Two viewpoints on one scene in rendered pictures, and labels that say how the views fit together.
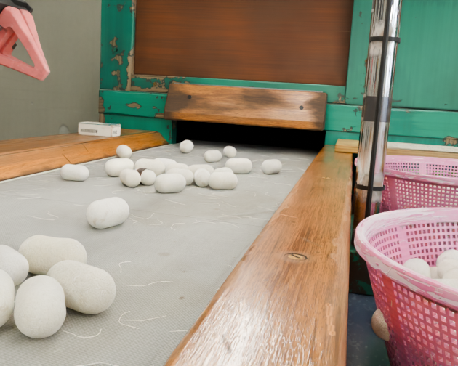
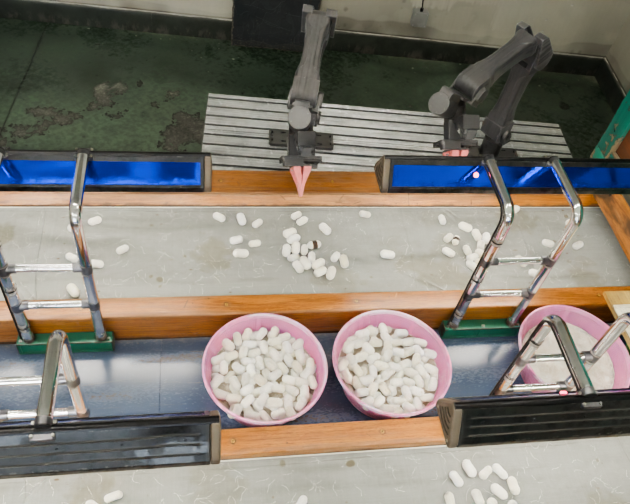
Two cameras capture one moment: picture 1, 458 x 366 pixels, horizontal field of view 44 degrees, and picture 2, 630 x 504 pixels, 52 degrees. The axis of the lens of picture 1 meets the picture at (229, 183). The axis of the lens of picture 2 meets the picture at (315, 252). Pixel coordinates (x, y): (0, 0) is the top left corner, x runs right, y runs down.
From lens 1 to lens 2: 1.42 m
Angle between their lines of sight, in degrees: 65
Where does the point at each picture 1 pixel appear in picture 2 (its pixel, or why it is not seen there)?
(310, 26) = not seen: outside the picture
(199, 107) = (608, 205)
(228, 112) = (614, 222)
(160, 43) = not seen: outside the picture
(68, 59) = not seen: outside the picture
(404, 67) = not seen: outside the picture
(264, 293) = (331, 299)
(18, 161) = (437, 199)
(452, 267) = (403, 339)
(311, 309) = (327, 306)
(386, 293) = (362, 321)
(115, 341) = (321, 285)
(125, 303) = (337, 281)
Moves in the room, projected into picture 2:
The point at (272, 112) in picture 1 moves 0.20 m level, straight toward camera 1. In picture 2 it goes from (629, 243) to (563, 253)
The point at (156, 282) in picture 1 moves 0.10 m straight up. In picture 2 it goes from (351, 282) to (358, 256)
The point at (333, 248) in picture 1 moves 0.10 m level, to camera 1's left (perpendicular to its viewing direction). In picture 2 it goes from (368, 307) to (352, 274)
